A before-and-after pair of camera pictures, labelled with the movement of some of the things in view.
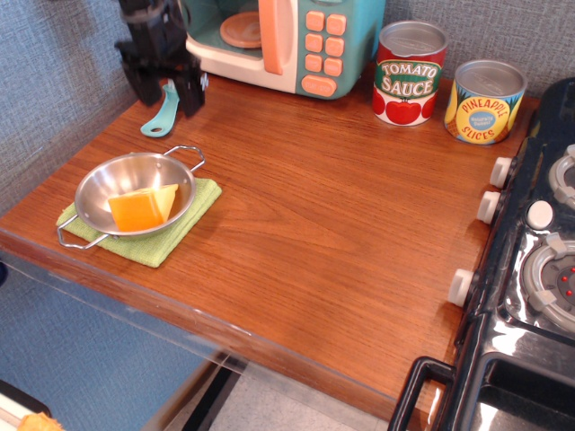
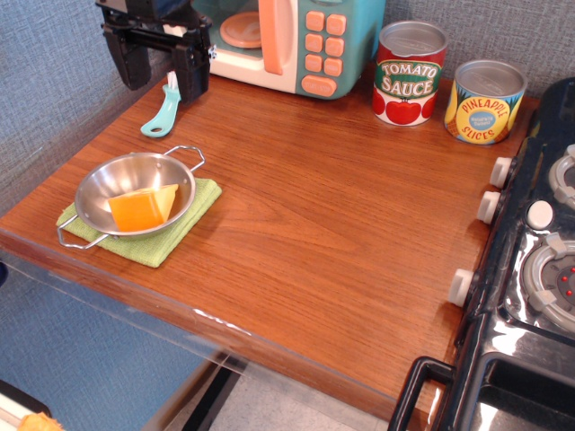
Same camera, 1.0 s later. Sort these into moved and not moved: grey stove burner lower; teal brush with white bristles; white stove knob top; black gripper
Moved: black gripper
Not moved: grey stove burner lower; teal brush with white bristles; white stove knob top
